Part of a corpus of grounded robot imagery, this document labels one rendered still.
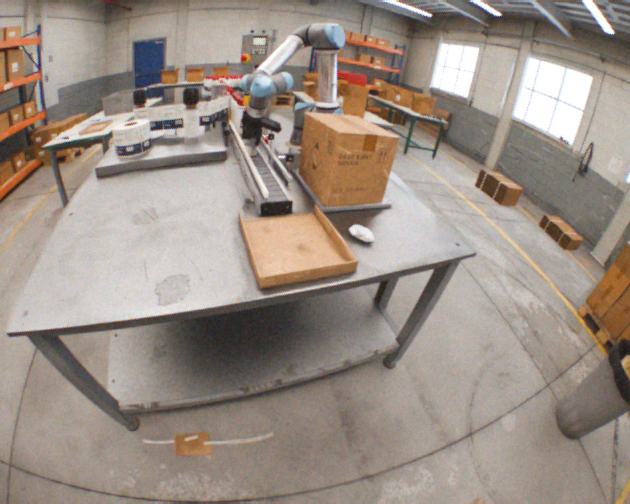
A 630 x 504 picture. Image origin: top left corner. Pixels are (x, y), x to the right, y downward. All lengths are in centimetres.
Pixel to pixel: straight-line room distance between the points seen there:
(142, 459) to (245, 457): 48
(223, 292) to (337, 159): 53
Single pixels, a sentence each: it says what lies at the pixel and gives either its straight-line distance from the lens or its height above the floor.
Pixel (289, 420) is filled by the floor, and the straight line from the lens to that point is 138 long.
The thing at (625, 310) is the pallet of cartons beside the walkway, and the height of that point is 41.
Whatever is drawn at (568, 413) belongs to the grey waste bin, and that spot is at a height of 12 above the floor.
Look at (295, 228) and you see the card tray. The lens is 87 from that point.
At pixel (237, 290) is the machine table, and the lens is 67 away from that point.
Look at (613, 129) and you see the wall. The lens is 570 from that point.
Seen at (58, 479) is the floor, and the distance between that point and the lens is 168.
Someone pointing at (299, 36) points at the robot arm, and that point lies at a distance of 139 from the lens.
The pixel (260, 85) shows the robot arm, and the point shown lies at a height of 123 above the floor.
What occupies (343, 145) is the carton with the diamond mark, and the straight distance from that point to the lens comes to 90.
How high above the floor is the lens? 132
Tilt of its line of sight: 38 degrees down
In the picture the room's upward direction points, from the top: 9 degrees clockwise
